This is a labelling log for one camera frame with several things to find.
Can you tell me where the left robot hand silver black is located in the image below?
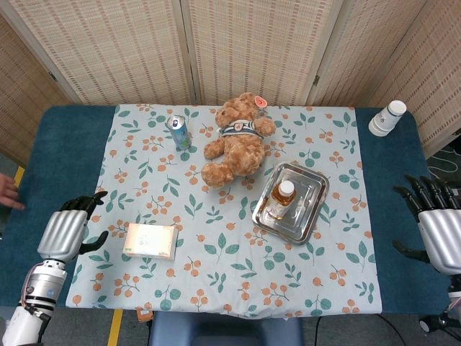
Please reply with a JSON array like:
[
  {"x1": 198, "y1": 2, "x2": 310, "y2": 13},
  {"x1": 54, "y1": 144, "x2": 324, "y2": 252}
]
[{"x1": 37, "y1": 190, "x2": 109, "y2": 263}]

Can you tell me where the bare person hand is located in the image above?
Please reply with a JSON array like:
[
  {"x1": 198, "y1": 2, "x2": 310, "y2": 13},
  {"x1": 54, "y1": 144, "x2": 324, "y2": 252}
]
[{"x1": 0, "y1": 172, "x2": 26, "y2": 211}]

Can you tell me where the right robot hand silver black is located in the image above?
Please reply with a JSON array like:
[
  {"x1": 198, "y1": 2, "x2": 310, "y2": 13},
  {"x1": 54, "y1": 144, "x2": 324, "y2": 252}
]
[{"x1": 391, "y1": 174, "x2": 461, "y2": 277}]

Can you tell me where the white facial tissue pack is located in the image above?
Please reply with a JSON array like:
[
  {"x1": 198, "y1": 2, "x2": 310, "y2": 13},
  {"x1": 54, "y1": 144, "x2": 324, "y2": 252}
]
[{"x1": 122, "y1": 222, "x2": 179, "y2": 261}]

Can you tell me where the teal table cover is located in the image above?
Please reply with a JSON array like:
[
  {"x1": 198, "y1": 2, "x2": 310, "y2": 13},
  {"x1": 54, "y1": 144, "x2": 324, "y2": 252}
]
[{"x1": 0, "y1": 104, "x2": 453, "y2": 318}]

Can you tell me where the black tripod stand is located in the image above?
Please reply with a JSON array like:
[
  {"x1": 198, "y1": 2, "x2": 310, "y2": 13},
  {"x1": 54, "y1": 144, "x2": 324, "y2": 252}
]
[{"x1": 419, "y1": 311, "x2": 461, "y2": 334}]

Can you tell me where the stack of white paper cups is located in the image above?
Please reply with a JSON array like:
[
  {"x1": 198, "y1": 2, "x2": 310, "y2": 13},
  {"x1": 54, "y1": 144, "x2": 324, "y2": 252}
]
[{"x1": 367, "y1": 99, "x2": 408, "y2": 137}]

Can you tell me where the rectangular stainless steel tray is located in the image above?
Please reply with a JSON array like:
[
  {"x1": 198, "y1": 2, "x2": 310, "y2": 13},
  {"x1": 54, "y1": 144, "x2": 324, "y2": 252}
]
[{"x1": 251, "y1": 161, "x2": 330, "y2": 246}]

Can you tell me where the light blue drink can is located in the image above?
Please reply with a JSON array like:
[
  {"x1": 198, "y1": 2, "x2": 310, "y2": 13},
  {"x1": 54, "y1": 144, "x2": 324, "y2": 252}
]
[{"x1": 165, "y1": 114, "x2": 192, "y2": 152}]

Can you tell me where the floral fruit print tablecloth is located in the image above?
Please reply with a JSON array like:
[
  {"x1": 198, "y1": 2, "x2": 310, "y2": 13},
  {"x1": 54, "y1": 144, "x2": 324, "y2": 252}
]
[{"x1": 66, "y1": 103, "x2": 383, "y2": 321}]

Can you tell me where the amber tea bottle white cap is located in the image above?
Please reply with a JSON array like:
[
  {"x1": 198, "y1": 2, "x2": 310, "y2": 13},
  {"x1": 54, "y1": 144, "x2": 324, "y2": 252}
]
[{"x1": 265, "y1": 179, "x2": 297, "y2": 220}]

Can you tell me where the woven folding screen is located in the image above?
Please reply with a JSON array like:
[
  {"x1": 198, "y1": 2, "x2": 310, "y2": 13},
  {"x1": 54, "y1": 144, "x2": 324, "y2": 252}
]
[{"x1": 0, "y1": 0, "x2": 461, "y2": 169}]

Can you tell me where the blue padded seat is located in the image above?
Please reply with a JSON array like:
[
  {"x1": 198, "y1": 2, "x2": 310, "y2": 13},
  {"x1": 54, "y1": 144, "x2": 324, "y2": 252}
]
[{"x1": 148, "y1": 310, "x2": 305, "y2": 346}]

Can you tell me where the brown teddy bear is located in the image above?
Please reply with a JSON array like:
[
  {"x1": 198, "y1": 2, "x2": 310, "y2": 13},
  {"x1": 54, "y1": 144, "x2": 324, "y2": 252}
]
[{"x1": 200, "y1": 92, "x2": 277, "y2": 188}]

